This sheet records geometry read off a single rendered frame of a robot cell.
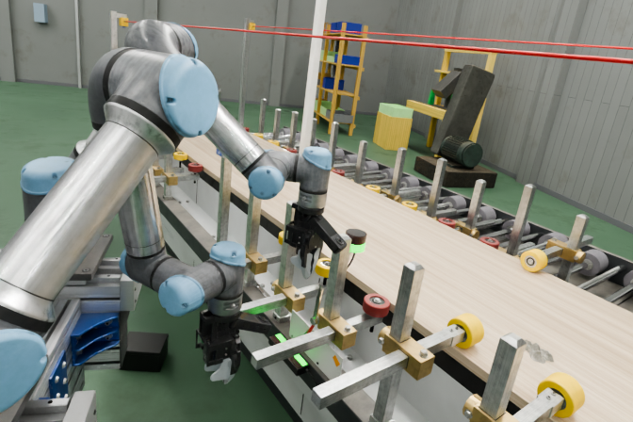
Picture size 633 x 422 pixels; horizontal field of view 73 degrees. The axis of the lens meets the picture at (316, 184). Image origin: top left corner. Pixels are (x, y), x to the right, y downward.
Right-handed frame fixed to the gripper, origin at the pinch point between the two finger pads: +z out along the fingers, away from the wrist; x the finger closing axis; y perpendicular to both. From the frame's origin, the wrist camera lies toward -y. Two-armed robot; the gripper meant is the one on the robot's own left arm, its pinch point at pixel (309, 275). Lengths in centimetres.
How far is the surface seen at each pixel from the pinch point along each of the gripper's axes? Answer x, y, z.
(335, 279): -4.4, -6.1, 0.5
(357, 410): 2.1, -21.8, 30.8
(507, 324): -36, -48, 11
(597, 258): -137, -71, 16
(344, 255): -5.9, -6.8, -6.6
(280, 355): 14.5, -3.4, 16.0
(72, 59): -488, 1073, 32
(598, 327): -56, -71, 11
